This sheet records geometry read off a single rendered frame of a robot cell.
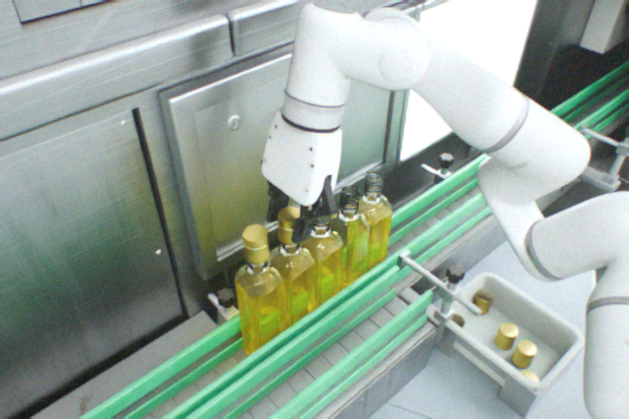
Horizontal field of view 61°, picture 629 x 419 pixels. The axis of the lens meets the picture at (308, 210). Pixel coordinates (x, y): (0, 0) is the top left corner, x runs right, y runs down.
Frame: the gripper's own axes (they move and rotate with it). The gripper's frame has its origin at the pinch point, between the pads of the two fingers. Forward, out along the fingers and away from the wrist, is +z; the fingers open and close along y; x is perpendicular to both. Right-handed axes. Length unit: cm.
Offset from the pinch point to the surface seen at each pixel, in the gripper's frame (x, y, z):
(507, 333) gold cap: 41, 23, 24
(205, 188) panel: -5.8, -12.3, 0.4
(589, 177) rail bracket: 89, 11, 7
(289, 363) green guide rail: 0.3, 5.9, 23.9
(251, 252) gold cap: -6.8, 0.6, 3.0
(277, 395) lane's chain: -2.1, 7.1, 28.7
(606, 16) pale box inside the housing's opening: 116, -10, -25
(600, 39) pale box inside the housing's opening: 117, -9, -19
